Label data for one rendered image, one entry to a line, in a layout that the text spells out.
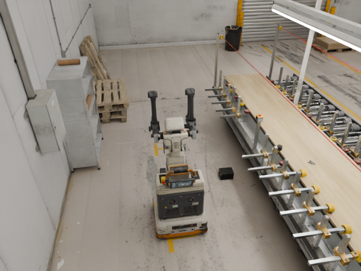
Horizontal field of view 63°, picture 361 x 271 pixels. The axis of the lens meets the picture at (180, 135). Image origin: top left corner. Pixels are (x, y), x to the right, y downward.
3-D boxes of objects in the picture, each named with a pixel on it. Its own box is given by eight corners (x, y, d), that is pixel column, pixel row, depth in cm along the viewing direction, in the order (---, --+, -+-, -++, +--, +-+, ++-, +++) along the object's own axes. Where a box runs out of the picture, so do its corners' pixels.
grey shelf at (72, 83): (71, 172, 463) (45, 80, 378) (78, 140, 537) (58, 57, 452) (100, 169, 469) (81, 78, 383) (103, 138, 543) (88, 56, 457)
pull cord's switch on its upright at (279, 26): (269, 84, 569) (279, 25, 508) (266, 81, 581) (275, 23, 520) (273, 84, 570) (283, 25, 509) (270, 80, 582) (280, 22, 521)
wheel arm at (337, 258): (309, 266, 226) (310, 264, 225) (307, 263, 229) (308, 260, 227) (352, 259, 231) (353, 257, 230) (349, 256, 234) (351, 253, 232)
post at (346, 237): (330, 273, 246) (347, 237, 220) (327, 270, 249) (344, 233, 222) (333, 273, 247) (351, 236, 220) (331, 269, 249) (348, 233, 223)
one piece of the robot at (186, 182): (196, 187, 328) (199, 179, 308) (165, 191, 323) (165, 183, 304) (194, 178, 333) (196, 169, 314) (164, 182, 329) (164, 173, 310)
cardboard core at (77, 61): (57, 61, 417) (78, 59, 421) (58, 58, 423) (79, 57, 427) (58, 66, 421) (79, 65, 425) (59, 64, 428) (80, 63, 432)
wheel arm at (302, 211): (280, 216, 267) (281, 214, 265) (279, 213, 270) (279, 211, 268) (331, 209, 274) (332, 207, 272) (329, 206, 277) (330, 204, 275)
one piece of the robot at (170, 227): (201, 227, 350) (201, 222, 346) (167, 231, 345) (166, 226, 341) (201, 225, 352) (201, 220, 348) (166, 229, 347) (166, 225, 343)
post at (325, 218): (312, 252, 271) (325, 218, 244) (310, 249, 274) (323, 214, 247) (315, 252, 271) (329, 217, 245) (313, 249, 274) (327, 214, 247)
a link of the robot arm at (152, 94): (147, 93, 321) (157, 93, 322) (147, 90, 333) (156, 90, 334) (151, 130, 340) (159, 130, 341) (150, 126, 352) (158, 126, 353)
